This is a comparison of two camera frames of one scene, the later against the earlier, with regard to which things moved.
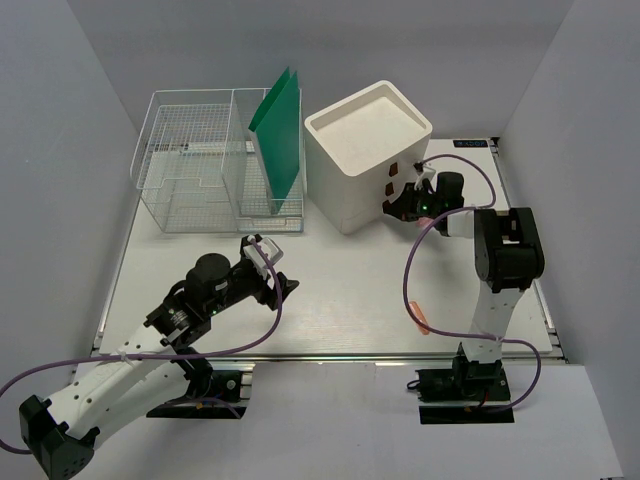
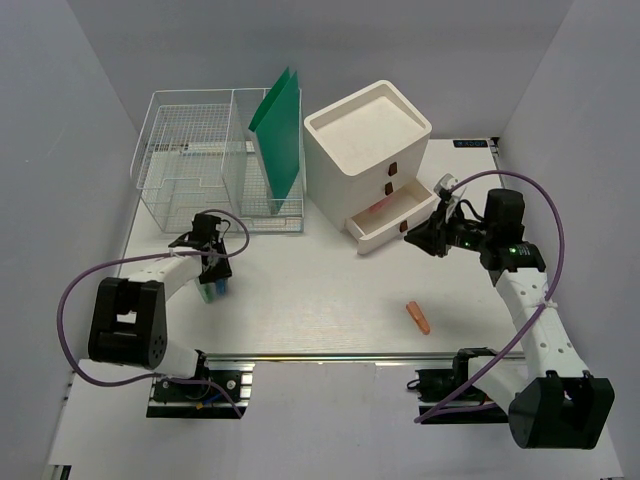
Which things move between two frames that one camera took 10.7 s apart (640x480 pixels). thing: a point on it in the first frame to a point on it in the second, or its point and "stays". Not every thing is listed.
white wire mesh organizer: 201,169 stays
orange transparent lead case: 417,313 stays
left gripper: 265,290 to 223,272
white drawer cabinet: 358,150 stays
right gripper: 402,208 to 432,235
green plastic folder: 276,123 stays
